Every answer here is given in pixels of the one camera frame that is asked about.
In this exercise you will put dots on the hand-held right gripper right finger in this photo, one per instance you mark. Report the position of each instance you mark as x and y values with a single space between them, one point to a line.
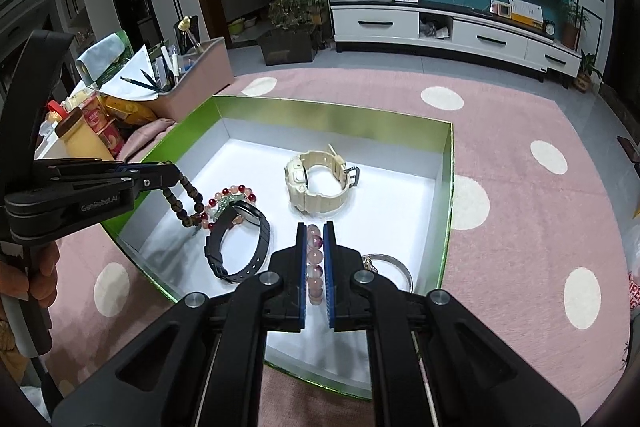
328 287

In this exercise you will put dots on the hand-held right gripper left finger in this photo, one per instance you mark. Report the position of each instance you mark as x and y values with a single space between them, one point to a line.
300 287

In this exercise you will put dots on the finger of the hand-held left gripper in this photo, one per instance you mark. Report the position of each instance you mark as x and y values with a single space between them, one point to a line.
157 181
90 169

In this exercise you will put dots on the green cardboard box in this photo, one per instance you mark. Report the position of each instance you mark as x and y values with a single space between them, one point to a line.
400 207

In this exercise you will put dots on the person's left hand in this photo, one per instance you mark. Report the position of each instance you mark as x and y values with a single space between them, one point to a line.
45 277

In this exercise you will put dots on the yellow bottle with brown cap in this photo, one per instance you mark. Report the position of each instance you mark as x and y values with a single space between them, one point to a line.
85 139

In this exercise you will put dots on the black wrist watch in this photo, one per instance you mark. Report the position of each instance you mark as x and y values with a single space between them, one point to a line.
262 237

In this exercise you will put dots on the yellow snack packet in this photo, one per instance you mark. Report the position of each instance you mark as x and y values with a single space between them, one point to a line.
127 109

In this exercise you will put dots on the green jade pendant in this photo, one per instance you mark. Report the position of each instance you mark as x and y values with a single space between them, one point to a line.
225 205

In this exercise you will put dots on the silver bangle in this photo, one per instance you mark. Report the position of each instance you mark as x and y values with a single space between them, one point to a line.
400 263

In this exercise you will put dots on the black pencils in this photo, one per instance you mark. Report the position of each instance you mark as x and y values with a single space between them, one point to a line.
142 83

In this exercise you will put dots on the white paper sheet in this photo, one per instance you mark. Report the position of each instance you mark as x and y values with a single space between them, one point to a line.
132 77

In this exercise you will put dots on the cream wrist watch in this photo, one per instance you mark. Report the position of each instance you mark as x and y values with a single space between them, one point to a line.
297 179

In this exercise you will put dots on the pink desk organizer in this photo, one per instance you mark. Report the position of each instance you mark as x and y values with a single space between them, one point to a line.
200 82

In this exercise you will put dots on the green carton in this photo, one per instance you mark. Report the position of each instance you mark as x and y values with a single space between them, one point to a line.
117 64

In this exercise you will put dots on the grey blue cloth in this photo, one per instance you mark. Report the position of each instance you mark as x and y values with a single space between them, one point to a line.
97 57

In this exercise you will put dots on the pen with yellow topper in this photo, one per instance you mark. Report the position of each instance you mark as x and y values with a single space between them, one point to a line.
186 23

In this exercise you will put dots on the green basin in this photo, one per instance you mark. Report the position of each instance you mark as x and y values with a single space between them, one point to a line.
242 28

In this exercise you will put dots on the pink polka dot tablecloth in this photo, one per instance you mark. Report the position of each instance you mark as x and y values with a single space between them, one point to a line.
500 207

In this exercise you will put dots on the bushy plant in dark planter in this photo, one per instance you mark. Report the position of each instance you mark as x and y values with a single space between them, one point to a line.
290 42

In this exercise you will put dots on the white television cabinet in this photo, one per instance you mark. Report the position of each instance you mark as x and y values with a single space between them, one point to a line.
385 24

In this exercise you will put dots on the grey bag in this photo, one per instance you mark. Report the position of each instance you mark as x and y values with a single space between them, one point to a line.
432 29

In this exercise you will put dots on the white plastic bag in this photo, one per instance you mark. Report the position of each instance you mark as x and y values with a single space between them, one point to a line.
634 272

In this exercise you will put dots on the small white display device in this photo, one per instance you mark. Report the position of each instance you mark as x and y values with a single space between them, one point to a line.
501 9

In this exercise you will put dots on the small potted floor plant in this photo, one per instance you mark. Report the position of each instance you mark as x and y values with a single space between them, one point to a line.
585 79

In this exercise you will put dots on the dark brown object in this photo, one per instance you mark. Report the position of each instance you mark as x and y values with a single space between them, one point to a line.
630 149

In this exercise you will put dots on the yellow and white box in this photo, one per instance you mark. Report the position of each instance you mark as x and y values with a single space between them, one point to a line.
525 12

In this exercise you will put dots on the black alarm clock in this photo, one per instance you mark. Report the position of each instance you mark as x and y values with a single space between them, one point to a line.
550 29

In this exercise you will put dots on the potted plant in brown pot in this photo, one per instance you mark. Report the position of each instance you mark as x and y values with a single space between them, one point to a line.
571 34

